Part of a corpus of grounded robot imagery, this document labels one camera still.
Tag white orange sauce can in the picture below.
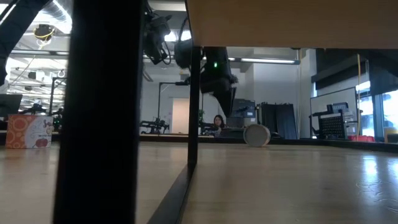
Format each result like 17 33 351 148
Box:
5 114 54 149

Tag white door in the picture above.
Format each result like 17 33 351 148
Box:
171 97 190 134

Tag whiteboard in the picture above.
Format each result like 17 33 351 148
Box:
309 86 358 138

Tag spicy black beans can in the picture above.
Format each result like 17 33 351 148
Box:
243 123 272 148

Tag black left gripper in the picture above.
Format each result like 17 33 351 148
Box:
198 46 239 118

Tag red bins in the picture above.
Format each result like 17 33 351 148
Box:
346 134 377 144

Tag black window blind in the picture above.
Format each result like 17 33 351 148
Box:
368 49 398 96

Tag dark background desk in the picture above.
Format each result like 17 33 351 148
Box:
223 126 246 139

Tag black folding panels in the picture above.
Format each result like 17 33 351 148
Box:
260 101 299 140

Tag long ceiling light bar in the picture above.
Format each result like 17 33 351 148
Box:
9 49 301 65

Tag silver ceiling duct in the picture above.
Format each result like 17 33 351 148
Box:
40 0 74 35

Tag person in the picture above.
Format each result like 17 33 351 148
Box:
206 114 227 138

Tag black shelf corner post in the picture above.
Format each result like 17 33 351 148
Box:
52 0 144 224

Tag black background monitor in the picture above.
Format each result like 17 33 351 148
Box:
0 93 24 119

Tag black background station frame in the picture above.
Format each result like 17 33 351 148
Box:
157 81 191 135
48 77 68 118

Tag yellow background object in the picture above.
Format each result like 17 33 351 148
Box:
384 126 398 144

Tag black ceiling cable reel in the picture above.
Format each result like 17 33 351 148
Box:
33 24 56 42

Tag wooden shelf board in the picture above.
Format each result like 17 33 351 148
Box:
185 0 398 50

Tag black pegboard cart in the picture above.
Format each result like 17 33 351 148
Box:
308 101 364 141

